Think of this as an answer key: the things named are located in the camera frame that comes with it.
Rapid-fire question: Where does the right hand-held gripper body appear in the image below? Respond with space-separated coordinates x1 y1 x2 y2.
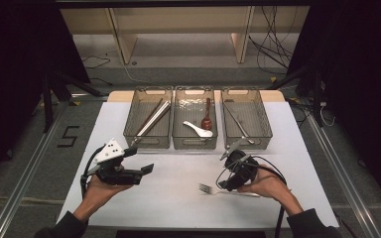
219 138 260 187

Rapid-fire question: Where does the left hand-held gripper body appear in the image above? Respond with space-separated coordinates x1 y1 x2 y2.
92 138 145 186

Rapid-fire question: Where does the metal fork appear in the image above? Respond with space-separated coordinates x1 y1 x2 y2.
197 182 262 198

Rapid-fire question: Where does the smoky clear plastic bin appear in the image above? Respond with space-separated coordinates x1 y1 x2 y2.
172 85 219 151
220 86 274 151
122 86 174 150

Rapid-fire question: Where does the brown wooden chopstick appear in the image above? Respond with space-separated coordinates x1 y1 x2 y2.
134 97 164 137

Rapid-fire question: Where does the metal table knife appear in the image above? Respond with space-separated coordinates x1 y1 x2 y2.
222 101 256 146

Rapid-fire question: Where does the white ceramic spoon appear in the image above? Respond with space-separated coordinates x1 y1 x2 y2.
182 120 214 139

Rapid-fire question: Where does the brown wooden spoon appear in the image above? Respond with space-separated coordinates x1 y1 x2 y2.
200 97 214 131

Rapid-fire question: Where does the person's right hand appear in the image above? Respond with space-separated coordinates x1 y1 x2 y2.
237 164 292 202

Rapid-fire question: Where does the person's left hand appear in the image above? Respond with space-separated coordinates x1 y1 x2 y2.
82 176 133 209

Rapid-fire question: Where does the white table sheet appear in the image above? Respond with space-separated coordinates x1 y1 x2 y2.
57 100 340 231

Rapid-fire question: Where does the black tripod stand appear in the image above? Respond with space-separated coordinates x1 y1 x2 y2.
40 69 104 134

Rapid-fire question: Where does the black metal stand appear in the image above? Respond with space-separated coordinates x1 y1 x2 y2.
267 60 325 129

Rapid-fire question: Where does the black curtain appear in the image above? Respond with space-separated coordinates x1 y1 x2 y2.
0 0 91 194
286 0 381 217

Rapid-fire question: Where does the beige wooden desk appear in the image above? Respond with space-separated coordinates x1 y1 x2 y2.
59 5 312 65

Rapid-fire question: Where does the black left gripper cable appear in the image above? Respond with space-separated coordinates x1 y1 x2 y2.
79 146 106 200

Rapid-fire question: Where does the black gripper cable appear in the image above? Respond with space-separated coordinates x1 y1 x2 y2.
79 146 106 200
215 154 288 238

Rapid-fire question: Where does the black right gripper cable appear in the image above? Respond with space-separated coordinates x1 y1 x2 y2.
215 154 288 238

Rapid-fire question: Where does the white floor cable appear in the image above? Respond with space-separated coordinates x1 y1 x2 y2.
106 49 155 86

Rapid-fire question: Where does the thin black floor cable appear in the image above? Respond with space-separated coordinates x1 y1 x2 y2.
79 54 114 87

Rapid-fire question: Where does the aluminium floor rail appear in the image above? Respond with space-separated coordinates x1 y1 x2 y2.
306 110 381 238
0 93 109 238

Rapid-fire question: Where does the bundle of black floor cables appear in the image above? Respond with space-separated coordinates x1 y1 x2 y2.
247 5 300 76

